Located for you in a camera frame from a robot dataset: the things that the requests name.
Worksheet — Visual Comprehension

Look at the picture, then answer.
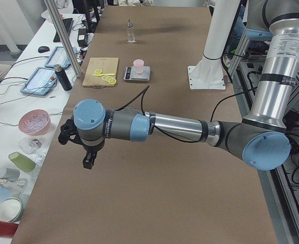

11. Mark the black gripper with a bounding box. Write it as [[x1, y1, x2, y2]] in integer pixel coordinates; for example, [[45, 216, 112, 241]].
[[58, 118, 105, 169]]

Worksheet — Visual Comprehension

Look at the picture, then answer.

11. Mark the pink plastic cup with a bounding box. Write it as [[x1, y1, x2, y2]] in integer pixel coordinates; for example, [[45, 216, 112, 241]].
[[133, 59, 144, 74]]

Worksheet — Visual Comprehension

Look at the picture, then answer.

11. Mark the glass sauce bottle metal spout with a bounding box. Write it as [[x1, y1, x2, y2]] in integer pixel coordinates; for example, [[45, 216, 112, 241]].
[[126, 19, 136, 43]]

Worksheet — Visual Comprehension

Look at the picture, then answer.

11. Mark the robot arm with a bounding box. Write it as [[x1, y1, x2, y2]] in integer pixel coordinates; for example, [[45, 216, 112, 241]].
[[50, 1, 299, 171]]

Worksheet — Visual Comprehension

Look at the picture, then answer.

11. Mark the green cup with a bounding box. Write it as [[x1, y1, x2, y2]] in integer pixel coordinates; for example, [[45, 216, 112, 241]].
[[8, 151, 36, 173]]

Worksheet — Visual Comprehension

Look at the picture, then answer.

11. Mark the grey cup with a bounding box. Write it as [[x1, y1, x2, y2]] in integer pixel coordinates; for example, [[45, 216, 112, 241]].
[[0, 168, 20, 182]]

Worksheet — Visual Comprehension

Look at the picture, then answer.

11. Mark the digital kitchen scale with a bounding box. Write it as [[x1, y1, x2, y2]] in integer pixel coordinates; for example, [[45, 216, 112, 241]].
[[123, 66, 151, 82]]

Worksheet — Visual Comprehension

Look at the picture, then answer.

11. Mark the red cup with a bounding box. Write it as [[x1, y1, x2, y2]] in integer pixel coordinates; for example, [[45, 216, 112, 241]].
[[0, 221, 19, 238]]

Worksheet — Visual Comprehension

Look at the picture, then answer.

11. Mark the pink bowl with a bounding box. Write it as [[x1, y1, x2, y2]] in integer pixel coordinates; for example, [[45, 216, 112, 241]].
[[18, 109, 51, 136]]

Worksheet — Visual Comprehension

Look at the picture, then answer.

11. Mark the lemon slice front pair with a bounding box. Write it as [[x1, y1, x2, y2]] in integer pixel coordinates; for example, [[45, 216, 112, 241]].
[[108, 78, 116, 85]]

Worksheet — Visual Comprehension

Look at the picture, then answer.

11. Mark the yellow plastic knife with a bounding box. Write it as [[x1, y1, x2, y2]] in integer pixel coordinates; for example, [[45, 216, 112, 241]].
[[93, 73, 115, 77]]

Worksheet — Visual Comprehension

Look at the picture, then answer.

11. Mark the white bowl green rim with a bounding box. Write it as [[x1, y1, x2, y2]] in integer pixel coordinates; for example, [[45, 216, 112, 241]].
[[0, 198, 23, 223]]

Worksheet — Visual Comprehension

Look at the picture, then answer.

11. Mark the bamboo cutting board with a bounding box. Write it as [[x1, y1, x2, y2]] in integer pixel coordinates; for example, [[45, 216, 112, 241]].
[[82, 57, 119, 87]]

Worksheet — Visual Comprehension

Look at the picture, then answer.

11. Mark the black thermos bottle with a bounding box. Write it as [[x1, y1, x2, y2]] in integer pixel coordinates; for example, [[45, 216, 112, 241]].
[[53, 64, 72, 91]]

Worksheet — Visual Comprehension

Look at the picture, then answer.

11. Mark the near teach pendant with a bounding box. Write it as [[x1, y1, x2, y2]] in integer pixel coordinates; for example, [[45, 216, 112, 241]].
[[20, 67, 57, 97]]

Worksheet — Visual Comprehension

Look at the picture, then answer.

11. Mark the teach pendant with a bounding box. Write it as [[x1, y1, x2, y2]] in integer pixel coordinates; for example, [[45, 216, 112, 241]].
[[20, 67, 57, 97], [44, 46, 70, 69]]

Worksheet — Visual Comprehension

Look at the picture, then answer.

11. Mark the far teach pendant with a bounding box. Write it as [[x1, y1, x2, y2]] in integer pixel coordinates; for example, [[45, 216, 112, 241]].
[[44, 46, 70, 69]]

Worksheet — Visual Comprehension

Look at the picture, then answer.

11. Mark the black computer mouse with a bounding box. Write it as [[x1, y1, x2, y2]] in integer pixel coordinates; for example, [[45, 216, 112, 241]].
[[38, 46, 50, 53]]

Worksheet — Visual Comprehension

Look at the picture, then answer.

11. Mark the black power adapter box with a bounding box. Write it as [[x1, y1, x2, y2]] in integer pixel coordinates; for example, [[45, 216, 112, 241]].
[[77, 28, 88, 47]]

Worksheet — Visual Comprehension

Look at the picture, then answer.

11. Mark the black keyboard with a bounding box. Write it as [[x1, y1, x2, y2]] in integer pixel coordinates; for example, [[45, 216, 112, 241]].
[[53, 18, 74, 43]]

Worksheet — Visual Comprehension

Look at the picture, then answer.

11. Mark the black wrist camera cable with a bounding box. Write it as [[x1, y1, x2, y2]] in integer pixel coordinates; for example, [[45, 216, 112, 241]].
[[113, 85, 206, 143]]

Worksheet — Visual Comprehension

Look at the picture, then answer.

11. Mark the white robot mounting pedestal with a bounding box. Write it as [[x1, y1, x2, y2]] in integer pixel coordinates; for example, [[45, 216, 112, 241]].
[[188, 0, 240, 90]]

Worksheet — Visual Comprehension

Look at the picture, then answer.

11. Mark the aluminium frame post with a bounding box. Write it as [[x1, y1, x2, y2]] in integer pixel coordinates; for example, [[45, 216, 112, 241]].
[[44, 0, 82, 78]]

